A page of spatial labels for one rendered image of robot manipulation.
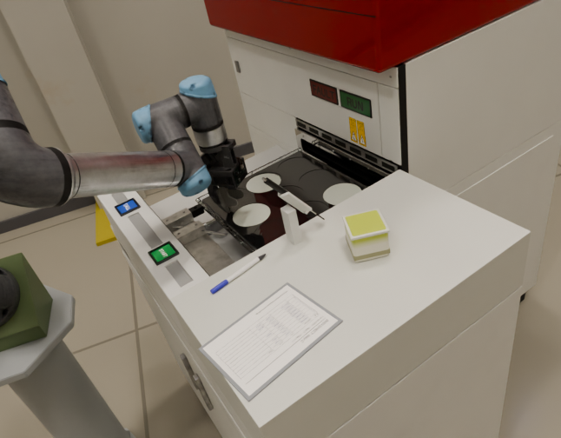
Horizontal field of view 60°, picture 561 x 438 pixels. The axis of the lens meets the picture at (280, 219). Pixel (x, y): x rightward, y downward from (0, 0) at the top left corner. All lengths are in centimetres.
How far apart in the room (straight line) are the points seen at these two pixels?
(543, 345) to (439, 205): 112
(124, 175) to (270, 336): 38
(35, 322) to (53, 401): 27
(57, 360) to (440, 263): 97
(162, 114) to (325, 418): 68
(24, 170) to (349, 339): 56
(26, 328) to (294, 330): 68
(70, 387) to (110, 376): 84
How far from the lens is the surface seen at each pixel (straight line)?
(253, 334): 87
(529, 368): 204
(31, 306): 129
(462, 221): 105
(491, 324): 112
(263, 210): 126
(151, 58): 318
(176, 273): 106
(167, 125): 107
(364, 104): 123
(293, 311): 89
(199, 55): 321
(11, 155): 79
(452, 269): 94
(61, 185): 82
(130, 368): 227
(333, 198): 125
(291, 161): 145
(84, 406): 153
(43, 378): 141
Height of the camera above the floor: 161
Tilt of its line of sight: 36 degrees down
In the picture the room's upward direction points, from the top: 13 degrees counter-clockwise
